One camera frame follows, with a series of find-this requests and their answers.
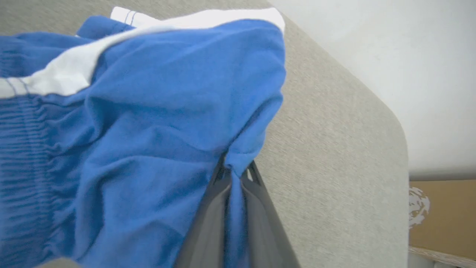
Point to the grey fabric sofa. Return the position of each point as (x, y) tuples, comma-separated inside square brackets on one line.
[(327, 149)]

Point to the brown cardboard box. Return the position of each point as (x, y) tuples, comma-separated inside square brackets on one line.
[(446, 219)]

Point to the blue shorts with white trim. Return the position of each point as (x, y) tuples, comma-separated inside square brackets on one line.
[(141, 130)]

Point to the light wooden board edge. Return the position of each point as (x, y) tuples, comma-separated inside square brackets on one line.
[(442, 257)]

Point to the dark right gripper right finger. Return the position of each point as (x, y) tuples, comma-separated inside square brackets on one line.
[(266, 227)]

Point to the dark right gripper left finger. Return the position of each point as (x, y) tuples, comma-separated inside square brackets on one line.
[(208, 227)]

